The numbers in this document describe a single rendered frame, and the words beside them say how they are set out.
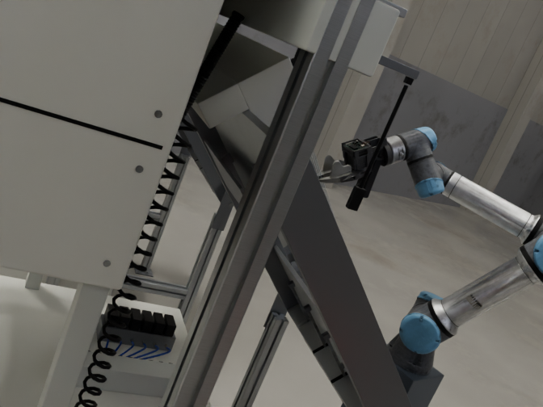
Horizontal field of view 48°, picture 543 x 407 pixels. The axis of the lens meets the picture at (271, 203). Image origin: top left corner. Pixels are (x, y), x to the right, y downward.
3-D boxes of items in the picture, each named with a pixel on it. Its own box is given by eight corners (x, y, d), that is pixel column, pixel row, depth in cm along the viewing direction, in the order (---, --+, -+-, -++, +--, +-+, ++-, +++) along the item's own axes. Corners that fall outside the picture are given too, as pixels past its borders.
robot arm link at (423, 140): (443, 149, 169) (433, 121, 169) (410, 161, 166) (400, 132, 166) (428, 156, 176) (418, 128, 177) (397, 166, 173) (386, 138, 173)
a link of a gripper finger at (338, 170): (317, 164, 159) (346, 153, 163) (318, 184, 162) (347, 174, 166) (323, 168, 157) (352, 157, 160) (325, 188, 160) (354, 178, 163)
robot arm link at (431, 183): (449, 189, 175) (436, 153, 176) (444, 191, 165) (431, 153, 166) (423, 197, 179) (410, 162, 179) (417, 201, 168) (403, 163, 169)
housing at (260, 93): (168, 85, 127) (228, 55, 129) (221, 154, 84) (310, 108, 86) (150, 49, 124) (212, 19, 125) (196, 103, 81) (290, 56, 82)
